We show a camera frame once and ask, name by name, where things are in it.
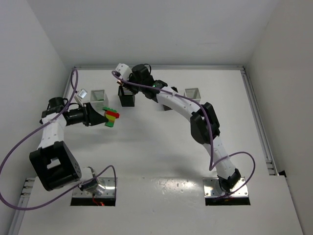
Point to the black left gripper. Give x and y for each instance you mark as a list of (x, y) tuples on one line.
[(87, 114)]

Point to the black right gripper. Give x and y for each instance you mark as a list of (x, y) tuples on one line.
[(132, 86)]

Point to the green red brown lego stack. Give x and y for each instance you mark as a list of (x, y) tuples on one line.
[(111, 115)]

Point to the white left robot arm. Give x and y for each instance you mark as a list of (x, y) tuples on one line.
[(53, 161)]

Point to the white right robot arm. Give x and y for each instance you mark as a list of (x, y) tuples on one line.
[(204, 125)]

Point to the white slotted bin far left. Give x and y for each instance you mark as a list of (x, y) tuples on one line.
[(99, 99)]

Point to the white slotted bin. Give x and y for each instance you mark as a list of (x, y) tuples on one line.
[(192, 93), (99, 99)]

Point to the black slotted bin left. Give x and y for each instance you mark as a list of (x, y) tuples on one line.
[(126, 97)]

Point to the black slotted bin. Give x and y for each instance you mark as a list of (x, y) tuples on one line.
[(166, 108), (126, 97)]

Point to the black slotted bin right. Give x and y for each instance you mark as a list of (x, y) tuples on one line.
[(166, 108)]

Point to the white slotted bin far right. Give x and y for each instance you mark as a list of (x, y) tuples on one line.
[(192, 93)]

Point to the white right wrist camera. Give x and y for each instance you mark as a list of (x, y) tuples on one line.
[(123, 70)]

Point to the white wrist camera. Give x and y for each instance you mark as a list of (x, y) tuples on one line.
[(80, 95), (123, 70)]

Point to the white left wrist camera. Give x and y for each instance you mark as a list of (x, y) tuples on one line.
[(80, 95)]

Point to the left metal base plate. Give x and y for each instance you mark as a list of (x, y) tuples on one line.
[(103, 187)]

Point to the metal base plate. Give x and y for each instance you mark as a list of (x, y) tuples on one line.
[(213, 190), (103, 187)]

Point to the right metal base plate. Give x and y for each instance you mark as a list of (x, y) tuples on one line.
[(213, 190)]

